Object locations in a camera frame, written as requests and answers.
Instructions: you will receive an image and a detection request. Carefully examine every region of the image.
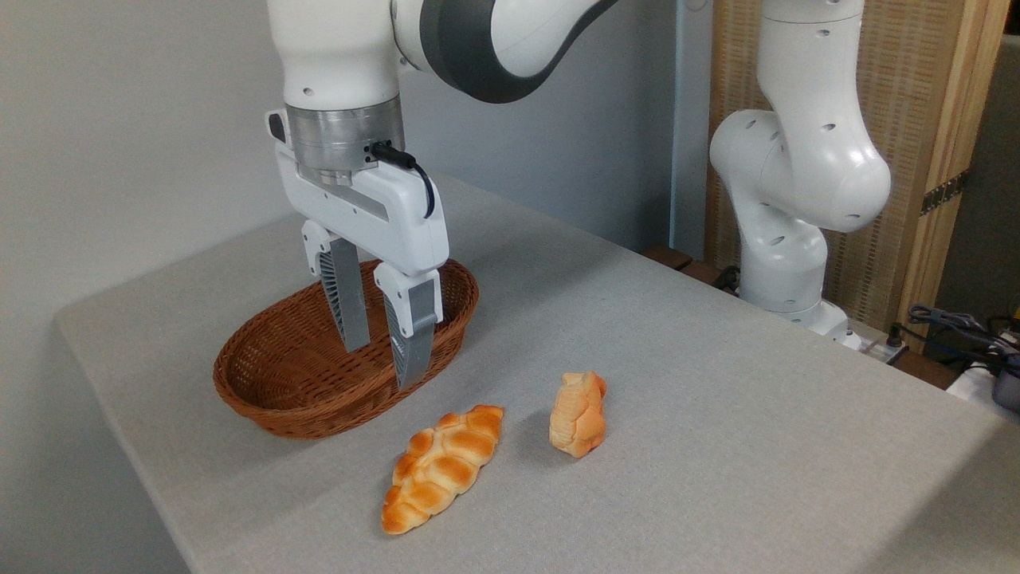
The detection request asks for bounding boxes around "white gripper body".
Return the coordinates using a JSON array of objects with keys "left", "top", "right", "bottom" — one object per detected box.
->
[{"left": 274, "top": 142, "right": 450, "bottom": 277}]

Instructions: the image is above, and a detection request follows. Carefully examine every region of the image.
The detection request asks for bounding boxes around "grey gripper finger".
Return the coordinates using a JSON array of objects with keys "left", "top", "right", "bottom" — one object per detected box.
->
[
  {"left": 300, "top": 219, "right": 371, "bottom": 354},
  {"left": 373, "top": 261, "right": 443, "bottom": 391}
]

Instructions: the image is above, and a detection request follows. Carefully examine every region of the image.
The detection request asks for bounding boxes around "short braided bread roll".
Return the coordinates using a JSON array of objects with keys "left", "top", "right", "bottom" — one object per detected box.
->
[{"left": 549, "top": 371, "right": 608, "bottom": 459}]

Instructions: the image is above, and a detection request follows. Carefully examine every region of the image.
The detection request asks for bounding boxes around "brown wicker oval basket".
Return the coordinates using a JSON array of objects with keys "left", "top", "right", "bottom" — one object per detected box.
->
[{"left": 213, "top": 257, "right": 480, "bottom": 440}]

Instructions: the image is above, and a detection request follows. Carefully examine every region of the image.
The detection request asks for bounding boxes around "long braided bread loaf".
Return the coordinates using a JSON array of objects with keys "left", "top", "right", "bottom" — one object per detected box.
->
[{"left": 381, "top": 405, "right": 505, "bottom": 535}]

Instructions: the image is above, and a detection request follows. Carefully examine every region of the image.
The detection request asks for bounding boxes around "grey tablecloth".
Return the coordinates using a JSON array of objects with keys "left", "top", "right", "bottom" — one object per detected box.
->
[{"left": 54, "top": 167, "right": 1020, "bottom": 574}]

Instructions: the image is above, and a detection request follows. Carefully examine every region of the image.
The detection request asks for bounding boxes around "white power strip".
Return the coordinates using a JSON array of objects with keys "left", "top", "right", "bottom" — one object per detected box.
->
[{"left": 854, "top": 335, "right": 909, "bottom": 364}]

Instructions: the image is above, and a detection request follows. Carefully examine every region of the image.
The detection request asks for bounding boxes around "wooden woven folding screen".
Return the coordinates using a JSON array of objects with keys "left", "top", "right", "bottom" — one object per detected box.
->
[{"left": 705, "top": 0, "right": 1011, "bottom": 352}]

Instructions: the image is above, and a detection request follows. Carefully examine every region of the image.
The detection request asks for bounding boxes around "brass screen hinge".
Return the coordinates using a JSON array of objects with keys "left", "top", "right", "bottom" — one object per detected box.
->
[{"left": 920, "top": 170, "right": 970, "bottom": 217}]

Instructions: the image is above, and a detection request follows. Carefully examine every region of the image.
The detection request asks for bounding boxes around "grey electronic box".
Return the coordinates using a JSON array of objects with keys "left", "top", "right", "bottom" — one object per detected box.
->
[{"left": 991, "top": 368, "right": 1020, "bottom": 415}]

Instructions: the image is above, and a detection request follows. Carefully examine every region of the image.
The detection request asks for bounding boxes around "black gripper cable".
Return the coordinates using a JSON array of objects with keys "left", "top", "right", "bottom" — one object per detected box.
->
[{"left": 370, "top": 142, "right": 437, "bottom": 219}]

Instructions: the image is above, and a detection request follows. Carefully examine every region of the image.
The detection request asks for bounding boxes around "bundle of dark cables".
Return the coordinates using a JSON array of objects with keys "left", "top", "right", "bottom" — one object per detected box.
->
[{"left": 907, "top": 303, "right": 1020, "bottom": 377}]

